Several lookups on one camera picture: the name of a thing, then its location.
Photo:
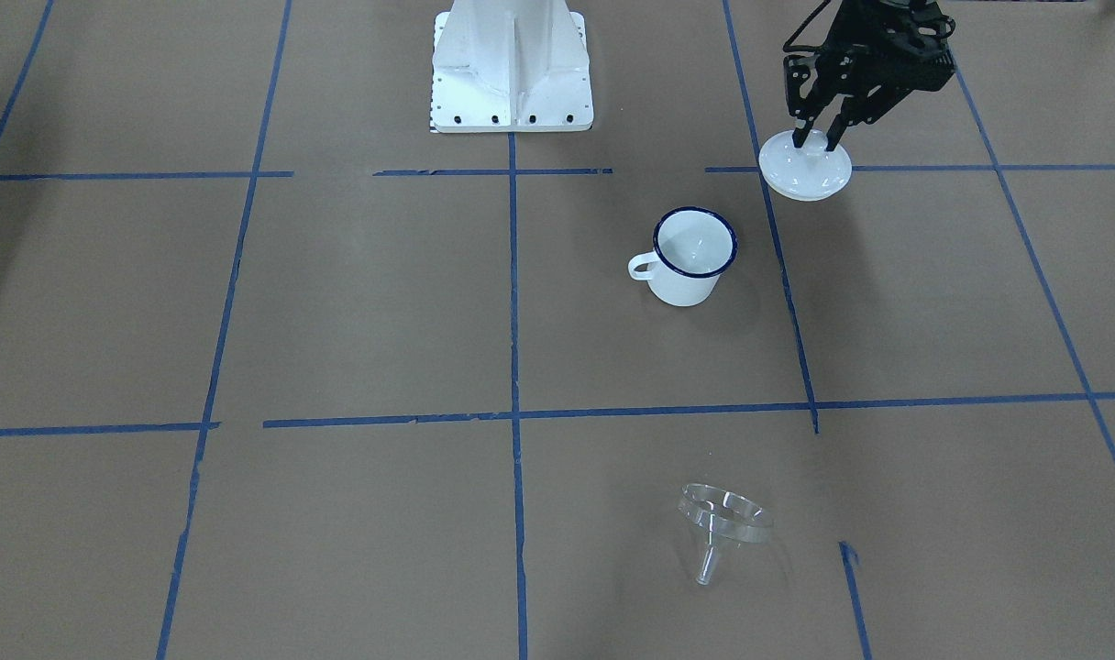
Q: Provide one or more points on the white enamel mug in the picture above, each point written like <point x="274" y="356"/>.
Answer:
<point x="691" y="247"/>

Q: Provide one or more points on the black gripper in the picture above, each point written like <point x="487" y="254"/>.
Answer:
<point x="842" y="81"/>

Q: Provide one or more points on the white enamel mug lid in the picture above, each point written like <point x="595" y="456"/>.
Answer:
<point x="809" y="173"/>

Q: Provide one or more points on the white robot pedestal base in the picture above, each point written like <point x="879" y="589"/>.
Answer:
<point x="502" y="66"/>

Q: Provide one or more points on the clear glass funnel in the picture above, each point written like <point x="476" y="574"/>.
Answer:
<point x="727" y="520"/>

